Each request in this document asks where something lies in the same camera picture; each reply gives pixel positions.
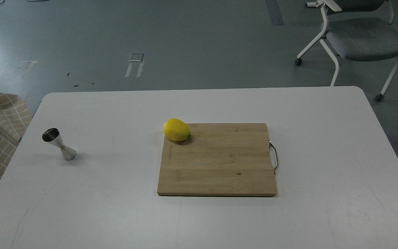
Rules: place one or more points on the yellow lemon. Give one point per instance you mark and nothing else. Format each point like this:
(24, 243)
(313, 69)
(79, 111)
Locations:
(176, 130)

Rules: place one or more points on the steel double jigger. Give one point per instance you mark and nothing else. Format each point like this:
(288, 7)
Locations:
(53, 137)

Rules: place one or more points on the bamboo cutting board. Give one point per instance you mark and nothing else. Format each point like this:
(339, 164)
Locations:
(219, 160)

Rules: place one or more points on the grey office chair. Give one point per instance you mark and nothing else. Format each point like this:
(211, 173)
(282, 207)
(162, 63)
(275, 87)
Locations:
(356, 39)

